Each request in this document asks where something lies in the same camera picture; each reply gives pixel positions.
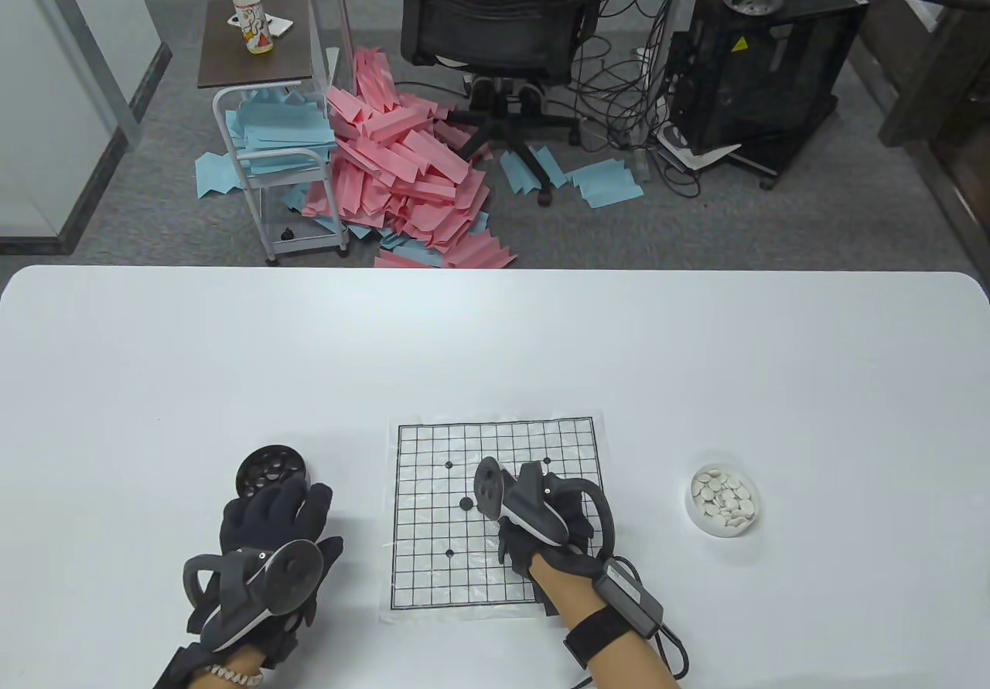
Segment black computer tower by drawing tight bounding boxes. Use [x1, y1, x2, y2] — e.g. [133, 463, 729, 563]
[667, 0, 871, 179]

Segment person's left forearm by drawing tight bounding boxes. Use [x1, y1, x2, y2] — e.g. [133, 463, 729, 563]
[205, 646, 268, 689]

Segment black right wrist camera strap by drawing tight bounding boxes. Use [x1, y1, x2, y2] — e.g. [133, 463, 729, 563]
[562, 556, 666, 670]

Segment grid board sheet in plastic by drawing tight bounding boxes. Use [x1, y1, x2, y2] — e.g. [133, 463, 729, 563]
[384, 411, 620, 622]

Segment white paper packet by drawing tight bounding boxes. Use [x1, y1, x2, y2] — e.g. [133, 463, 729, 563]
[227, 12, 295, 36]

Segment black wrist camera strap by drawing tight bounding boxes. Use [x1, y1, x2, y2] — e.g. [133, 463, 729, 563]
[562, 556, 666, 670]
[151, 643, 213, 689]

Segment brown side table top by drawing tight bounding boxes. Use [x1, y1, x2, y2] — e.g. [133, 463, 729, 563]
[197, 0, 319, 90]

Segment pile of black Go stones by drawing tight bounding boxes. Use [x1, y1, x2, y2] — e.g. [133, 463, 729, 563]
[246, 451, 301, 489]

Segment stack of blue paper sheets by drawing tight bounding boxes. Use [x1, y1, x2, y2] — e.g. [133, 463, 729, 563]
[224, 90, 337, 176]

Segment white papers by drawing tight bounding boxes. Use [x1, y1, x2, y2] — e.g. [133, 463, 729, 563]
[656, 123, 743, 172]

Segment blue paper sheet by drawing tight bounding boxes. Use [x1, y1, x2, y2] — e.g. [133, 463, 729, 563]
[499, 146, 569, 195]
[195, 152, 241, 200]
[565, 159, 644, 210]

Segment white metal cart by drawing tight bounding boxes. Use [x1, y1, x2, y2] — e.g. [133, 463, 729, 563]
[213, 78, 350, 266]

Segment grey left hand controller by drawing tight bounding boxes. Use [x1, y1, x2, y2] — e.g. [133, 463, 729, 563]
[182, 538, 326, 653]

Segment person's left hand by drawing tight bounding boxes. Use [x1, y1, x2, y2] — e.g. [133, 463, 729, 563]
[188, 475, 345, 667]

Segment pile of white Go stones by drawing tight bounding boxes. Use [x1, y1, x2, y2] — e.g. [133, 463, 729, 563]
[692, 471, 756, 527]

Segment grey hand controller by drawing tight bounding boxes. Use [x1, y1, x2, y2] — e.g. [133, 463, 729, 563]
[473, 455, 617, 554]
[182, 538, 326, 653]

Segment clear drink bottle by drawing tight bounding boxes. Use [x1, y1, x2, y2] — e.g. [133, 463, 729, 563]
[230, 0, 274, 56]

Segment white round container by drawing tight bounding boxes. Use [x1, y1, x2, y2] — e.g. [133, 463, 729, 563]
[687, 465, 762, 539]

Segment black office chair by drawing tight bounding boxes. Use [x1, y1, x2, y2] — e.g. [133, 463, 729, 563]
[394, 0, 608, 206]

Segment tangle of black cables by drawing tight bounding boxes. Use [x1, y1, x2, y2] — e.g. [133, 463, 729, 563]
[572, 0, 701, 199]

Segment person's right forearm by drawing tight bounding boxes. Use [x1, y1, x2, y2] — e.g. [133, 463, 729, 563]
[534, 558, 681, 689]

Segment black round container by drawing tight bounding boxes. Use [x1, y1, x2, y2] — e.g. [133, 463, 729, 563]
[234, 444, 308, 498]

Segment pile of pink paper sheets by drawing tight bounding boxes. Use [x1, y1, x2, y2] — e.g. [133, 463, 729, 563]
[300, 46, 517, 271]

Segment person's right hand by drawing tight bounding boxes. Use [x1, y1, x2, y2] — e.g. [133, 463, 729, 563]
[495, 480, 620, 616]

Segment grey right hand controller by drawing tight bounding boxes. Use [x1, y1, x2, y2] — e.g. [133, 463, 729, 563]
[473, 455, 617, 554]

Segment black left wrist camera strap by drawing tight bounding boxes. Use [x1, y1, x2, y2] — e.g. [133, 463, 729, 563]
[151, 643, 213, 689]

